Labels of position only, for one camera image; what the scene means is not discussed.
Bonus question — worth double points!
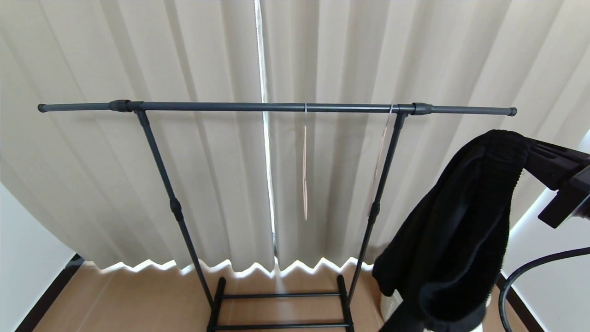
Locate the pink clothes hanger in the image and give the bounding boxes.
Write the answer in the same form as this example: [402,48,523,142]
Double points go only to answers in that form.
[367,105,395,217]
[302,104,308,221]

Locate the beige curtain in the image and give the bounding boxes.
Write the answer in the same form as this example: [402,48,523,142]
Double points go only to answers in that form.
[0,0,590,277]

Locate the black clothes rack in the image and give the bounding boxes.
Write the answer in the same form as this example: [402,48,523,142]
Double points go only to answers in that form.
[37,99,518,332]

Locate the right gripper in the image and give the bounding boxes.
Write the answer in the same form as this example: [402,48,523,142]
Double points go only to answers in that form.
[525,140,590,229]

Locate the white laundry basket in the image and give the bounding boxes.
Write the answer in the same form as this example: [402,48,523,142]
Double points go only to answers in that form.
[380,290,491,332]

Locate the black shorts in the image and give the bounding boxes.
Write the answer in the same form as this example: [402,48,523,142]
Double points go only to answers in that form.
[372,130,537,332]

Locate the black cable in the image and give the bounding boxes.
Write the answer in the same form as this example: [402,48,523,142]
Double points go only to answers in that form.
[498,247,590,332]

